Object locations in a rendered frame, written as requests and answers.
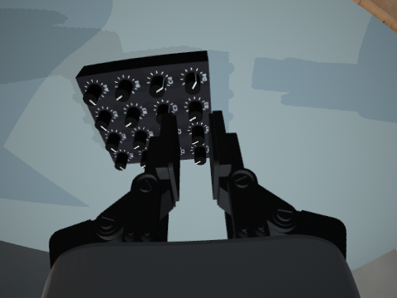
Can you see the black knob box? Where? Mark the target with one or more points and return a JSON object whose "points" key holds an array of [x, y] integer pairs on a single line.
{"points": [[156, 86]]}

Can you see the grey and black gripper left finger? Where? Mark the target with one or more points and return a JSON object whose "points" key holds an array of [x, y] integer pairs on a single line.
{"points": [[140, 212]]}

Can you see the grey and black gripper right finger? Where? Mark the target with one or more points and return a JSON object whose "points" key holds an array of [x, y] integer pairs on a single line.
{"points": [[249, 207]]}

